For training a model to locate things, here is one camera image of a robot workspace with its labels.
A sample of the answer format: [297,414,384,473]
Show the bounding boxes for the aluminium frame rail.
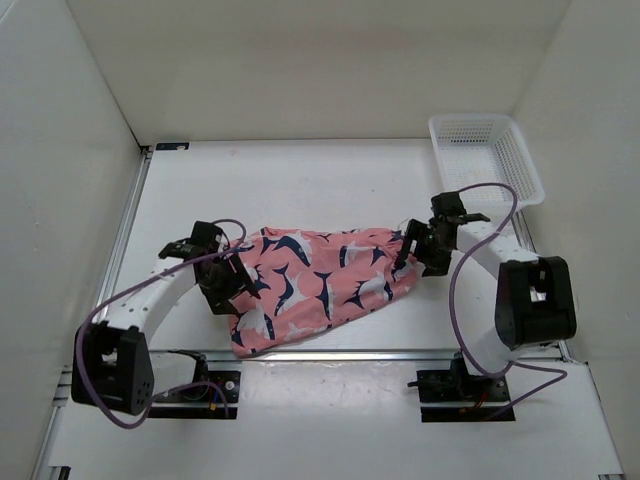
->
[34,140,623,479]

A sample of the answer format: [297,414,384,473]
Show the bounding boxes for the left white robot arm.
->
[71,220,259,430]

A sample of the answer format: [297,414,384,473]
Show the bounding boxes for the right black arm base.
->
[407,352,516,423]

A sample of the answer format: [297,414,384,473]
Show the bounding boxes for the white plastic basket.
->
[428,113,545,209]

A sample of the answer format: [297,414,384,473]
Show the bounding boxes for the pink shark print shorts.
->
[228,227,418,357]

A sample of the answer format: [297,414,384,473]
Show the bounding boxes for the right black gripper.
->
[394,219,453,277]

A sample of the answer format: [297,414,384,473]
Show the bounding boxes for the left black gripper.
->
[197,252,260,315]

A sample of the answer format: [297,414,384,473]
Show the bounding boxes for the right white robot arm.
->
[395,191,577,400]

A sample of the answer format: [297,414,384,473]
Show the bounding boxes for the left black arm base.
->
[149,349,241,420]

